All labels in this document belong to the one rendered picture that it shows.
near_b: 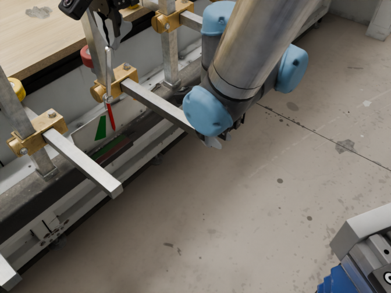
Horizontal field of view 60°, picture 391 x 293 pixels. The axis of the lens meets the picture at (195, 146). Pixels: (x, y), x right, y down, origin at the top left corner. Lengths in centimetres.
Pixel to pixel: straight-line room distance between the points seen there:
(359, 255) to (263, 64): 33
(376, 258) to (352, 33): 263
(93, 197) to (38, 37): 75
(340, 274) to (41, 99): 93
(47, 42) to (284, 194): 127
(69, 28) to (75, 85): 18
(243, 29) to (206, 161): 151
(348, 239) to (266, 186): 123
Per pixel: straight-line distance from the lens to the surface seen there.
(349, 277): 64
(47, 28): 120
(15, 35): 120
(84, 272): 162
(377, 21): 304
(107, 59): 84
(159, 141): 173
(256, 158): 189
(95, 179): 77
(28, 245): 157
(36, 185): 101
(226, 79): 42
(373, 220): 59
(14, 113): 84
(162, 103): 89
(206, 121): 46
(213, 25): 59
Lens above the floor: 146
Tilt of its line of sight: 50 degrees down
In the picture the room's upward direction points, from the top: straight up
